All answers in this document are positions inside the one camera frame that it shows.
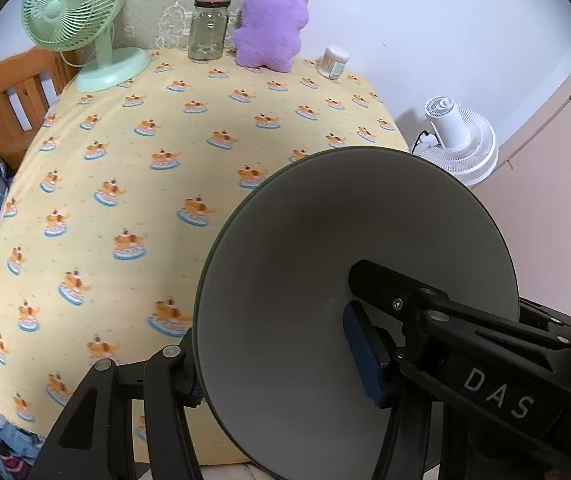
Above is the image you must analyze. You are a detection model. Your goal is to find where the green desk fan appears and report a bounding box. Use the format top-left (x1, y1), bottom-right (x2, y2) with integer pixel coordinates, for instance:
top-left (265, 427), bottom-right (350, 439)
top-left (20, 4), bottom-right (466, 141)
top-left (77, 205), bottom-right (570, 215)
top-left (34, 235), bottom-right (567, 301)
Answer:
top-left (21, 0), bottom-right (151, 93)

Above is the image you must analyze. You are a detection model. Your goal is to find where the glass jar with lid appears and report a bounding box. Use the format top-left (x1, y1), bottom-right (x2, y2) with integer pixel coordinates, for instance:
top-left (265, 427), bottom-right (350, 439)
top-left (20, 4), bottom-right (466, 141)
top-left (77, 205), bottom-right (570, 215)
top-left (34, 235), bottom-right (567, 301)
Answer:
top-left (188, 0), bottom-right (232, 62)

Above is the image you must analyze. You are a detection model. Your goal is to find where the large green floral bowl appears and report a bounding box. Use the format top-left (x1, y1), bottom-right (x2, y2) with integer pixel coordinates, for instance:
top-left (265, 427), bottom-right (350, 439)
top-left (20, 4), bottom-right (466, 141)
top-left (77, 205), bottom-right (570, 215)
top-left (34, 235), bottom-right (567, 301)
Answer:
top-left (194, 146), bottom-right (522, 477)

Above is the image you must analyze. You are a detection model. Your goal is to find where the cotton swab container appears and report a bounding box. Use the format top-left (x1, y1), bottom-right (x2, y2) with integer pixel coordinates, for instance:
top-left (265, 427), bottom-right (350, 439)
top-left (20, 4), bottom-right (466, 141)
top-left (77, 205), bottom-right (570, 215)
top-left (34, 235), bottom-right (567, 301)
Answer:
top-left (317, 46), bottom-right (351, 81)

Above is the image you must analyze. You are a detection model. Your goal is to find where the black fan cable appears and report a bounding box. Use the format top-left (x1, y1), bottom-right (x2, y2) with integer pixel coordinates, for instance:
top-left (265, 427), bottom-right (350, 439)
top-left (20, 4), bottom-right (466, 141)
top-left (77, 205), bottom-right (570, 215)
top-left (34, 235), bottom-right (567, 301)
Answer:
top-left (412, 131), bottom-right (437, 154)

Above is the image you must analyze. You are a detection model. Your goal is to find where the white standing fan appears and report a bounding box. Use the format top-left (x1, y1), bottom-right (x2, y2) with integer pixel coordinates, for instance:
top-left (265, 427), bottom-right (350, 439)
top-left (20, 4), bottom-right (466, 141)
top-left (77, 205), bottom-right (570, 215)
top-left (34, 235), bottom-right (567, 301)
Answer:
top-left (412, 96), bottom-right (499, 190)

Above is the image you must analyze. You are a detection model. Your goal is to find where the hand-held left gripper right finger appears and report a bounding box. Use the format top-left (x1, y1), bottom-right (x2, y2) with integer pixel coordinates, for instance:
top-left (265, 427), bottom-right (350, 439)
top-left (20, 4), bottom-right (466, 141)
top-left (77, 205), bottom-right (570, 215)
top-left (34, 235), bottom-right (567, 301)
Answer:
top-left (342, 300), bottom-right (435, 480)

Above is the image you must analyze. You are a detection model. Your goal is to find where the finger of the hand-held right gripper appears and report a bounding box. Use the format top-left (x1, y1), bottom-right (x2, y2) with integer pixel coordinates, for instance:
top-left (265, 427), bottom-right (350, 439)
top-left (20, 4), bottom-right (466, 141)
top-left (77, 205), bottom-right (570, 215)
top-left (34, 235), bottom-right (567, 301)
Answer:
top-left (518, 297), bottom-right (571, 333)
top-left (348, 259), bottom-right (571, 353)

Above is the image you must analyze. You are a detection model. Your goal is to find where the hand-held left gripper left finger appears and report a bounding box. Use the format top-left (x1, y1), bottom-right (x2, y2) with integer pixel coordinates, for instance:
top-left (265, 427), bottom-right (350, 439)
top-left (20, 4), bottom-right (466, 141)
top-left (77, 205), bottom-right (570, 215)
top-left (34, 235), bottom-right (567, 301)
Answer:
top-left (28, 329), bottom-right (206, 480)

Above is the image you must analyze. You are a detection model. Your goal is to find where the purple plush toy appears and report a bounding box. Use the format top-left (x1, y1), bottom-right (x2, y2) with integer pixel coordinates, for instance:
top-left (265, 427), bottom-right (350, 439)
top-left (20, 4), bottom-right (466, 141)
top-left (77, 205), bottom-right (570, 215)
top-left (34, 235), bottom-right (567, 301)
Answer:
top-left (231, 0), bottom-right (311, 73)

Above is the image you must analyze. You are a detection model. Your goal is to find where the yellow printed tablecloth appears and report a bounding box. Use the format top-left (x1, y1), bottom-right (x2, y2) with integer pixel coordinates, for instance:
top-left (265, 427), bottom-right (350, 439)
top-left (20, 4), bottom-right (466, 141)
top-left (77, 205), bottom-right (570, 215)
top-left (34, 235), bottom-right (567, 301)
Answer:
top-left (0, 49), bottom-right (413, 468)

